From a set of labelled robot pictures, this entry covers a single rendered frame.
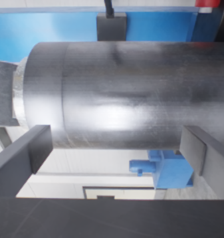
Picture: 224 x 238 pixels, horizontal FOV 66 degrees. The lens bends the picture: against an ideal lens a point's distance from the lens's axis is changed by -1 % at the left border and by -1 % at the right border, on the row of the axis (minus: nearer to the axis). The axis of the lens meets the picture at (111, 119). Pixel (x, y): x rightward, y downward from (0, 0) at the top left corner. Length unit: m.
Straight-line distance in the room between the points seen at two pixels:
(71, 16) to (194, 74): 0.52
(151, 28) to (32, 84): 0.52
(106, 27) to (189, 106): 0.42
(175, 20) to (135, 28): 0.14
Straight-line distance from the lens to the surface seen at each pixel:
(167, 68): 0.28
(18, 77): 0.33
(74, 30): 0.72
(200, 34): 0.62
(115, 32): 0.62
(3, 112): 0.37
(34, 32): 0.76
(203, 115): 0.29
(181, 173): 3.01
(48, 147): 0.17
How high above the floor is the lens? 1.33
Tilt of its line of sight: 1 degrees up
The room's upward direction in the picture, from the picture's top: 90 degrees counter-clockwise
